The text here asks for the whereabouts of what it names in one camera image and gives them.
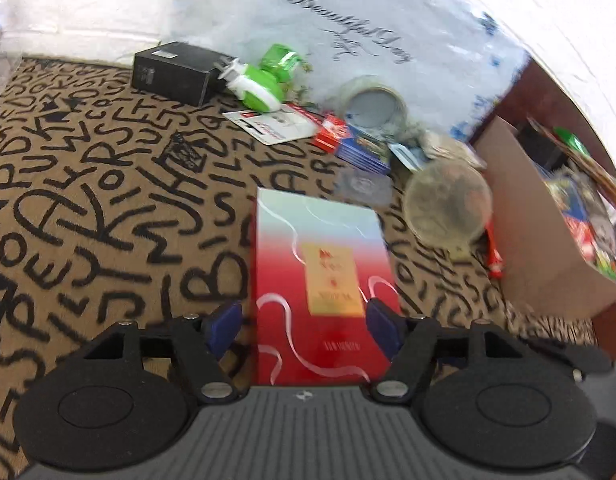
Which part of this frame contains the white red card packet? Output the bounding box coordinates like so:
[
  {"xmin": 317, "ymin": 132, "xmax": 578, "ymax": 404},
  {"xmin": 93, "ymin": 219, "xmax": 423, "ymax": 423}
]
[{"xmin": 222, "ymin": 107, "xmax": 315, "ymax": 146}]

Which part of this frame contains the red box with white swirls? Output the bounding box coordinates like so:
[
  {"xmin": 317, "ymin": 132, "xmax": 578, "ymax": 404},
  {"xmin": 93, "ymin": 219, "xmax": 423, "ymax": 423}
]
[{"xmin": 255, "ymin": 187, "xmax": 404, "ymax": 387}]

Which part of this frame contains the clear tape roll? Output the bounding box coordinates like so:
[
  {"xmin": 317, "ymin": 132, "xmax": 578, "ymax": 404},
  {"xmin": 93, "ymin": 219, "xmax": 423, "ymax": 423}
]
[{"xmin": 337, "ymin": 74, "xmax": 410, "ymax": 137}]

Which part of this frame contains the green white mosquito repellent device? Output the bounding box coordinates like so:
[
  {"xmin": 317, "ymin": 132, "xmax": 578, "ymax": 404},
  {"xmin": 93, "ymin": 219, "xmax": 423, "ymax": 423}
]
[{"xmin": 215, "ymin": 43, "xmax": 309, "ymax": 114}]

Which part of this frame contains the large red blue card box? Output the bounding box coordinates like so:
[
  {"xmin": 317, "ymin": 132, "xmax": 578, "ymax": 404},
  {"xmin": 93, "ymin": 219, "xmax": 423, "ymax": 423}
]
[{"xmin": 547, "ymin": 174, "xmax": 605, "ymax": 262}]

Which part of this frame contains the small blue white packet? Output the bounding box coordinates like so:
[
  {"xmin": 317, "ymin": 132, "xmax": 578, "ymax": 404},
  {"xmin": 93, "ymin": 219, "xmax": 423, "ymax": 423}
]
[{"xmin": 387, "ymin": 142, "xmax": 430, "ymax": 169}]

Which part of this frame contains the small clear plastic case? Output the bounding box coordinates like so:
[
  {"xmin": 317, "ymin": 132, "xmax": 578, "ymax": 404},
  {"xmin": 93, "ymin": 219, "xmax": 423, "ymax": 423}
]
[{"xmin": 332, "ymin": 167, "xmax": 394, "ymax": 207}]

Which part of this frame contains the clear plastic cup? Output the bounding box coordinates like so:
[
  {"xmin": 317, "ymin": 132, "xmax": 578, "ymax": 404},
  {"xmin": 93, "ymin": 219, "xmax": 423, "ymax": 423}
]
[{"xmin": 0, "ymin": 25, "xmax": 20, "ymax": 102}]

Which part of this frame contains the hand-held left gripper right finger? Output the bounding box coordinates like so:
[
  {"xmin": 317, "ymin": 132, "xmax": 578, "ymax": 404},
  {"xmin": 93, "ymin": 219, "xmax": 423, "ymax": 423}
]
[{"xmin": 365, "ymin": 298, "xmax": 537, "ymax": 405}]

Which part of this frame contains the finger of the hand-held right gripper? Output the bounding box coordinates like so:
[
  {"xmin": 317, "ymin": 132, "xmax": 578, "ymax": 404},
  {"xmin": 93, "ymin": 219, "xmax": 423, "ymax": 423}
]
[{"xmin": 529, "ymin": 337, "xmax": 614, "ymax": 380}]

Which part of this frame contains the blue red playing card box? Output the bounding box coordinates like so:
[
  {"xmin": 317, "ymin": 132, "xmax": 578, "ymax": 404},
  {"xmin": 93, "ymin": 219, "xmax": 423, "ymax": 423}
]
[{"xmin": 312, "ymin": 112, "xmax": 394, "ymax": 176}]

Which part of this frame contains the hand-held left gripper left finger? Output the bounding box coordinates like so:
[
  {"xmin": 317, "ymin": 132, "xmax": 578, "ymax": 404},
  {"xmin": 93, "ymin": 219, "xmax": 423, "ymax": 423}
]
[{"xmin": 77, "ymin": 301, "xmax": 244, "ymax": 406}]

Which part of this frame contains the brown cardboard box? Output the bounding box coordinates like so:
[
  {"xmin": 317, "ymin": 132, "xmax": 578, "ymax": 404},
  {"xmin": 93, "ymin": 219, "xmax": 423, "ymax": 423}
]
[{"xmin": 469, "ymin": 50, "xmax": 616, "ymax": 322}]

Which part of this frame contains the red snack wrapper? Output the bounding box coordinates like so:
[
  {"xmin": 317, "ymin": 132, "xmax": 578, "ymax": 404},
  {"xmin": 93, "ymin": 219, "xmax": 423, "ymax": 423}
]
[{"xmin": 485, "ymin": 219, "xmax": 507, "ymax": 281}]

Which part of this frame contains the small black box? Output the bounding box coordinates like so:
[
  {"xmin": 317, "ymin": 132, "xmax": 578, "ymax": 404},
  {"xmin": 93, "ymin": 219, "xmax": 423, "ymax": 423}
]
[{"xmin": 517, "ymin": 122, "xmax": 570, "ymax": 171}]

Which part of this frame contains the letter-patterned desktop cloth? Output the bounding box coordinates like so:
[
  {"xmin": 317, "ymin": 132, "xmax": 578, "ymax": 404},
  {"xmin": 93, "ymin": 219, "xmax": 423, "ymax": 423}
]
[{"xmin": 0, "ymin": 56, "xmax": 616, "ymax": 480}]

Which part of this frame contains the floral plastic bag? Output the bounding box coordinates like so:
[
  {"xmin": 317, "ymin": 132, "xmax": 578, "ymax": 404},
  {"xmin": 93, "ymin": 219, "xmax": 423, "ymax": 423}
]
[{"xmin": 158, "ymin": 0, "xmax": 533, "ymax": 142}]

